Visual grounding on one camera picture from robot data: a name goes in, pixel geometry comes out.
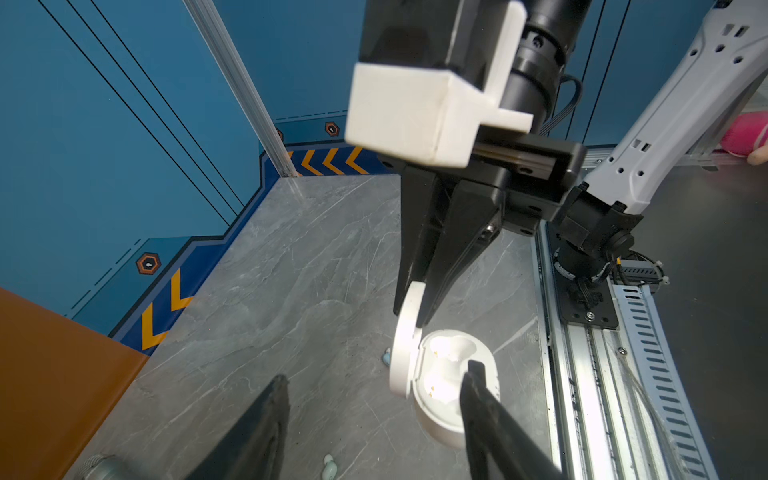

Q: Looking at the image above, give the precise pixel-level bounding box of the white earbud charging case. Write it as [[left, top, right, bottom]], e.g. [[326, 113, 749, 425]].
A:
[[389, 282, 500, 449]]

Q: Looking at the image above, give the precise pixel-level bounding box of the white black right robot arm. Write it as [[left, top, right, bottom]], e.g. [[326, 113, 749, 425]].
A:
[[345, 1, 767, 328]]

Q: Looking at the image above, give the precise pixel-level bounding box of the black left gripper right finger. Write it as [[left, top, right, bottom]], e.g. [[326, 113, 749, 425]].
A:
[[459, 360, 566, 479]]

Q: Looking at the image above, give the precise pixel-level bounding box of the green earbud near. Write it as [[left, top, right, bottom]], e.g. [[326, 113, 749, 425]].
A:
[[321, 454, 338, 480]]

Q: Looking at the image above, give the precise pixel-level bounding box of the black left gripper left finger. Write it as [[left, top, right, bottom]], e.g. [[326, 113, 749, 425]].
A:
[[188, 374, 290, 479]]

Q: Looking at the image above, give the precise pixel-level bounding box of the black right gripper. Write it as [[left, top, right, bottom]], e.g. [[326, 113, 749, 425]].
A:
[[393, 134, 587, 328]]

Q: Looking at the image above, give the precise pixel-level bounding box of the aluminium corner post right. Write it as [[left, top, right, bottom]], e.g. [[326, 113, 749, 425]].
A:
[[183, 0, 299, 178]]

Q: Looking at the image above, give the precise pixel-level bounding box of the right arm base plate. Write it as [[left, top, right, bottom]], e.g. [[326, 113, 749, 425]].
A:
[[552, 247, 619, 330]]

